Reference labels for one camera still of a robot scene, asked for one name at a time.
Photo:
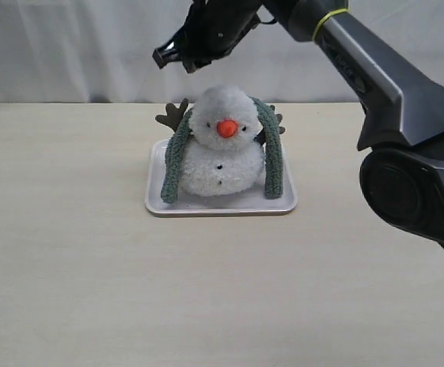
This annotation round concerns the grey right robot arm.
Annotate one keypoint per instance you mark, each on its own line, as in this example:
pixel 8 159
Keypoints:
pixel 402 178

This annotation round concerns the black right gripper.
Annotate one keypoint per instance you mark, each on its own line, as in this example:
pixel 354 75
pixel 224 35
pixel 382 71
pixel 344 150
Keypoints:
pixel 211 30

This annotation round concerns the green fuzzy scarf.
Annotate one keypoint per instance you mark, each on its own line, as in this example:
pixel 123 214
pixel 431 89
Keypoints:
pixel 273 153

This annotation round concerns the white plush snowman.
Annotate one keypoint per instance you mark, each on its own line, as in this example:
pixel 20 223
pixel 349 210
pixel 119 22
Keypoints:
pixel 221 164

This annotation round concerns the white rectangular tray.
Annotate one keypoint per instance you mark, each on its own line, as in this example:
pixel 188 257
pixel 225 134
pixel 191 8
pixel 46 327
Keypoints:
pixel 250 202

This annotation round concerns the white backdrop curtain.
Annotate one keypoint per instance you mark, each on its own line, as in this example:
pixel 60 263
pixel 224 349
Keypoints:
pixel 101 51

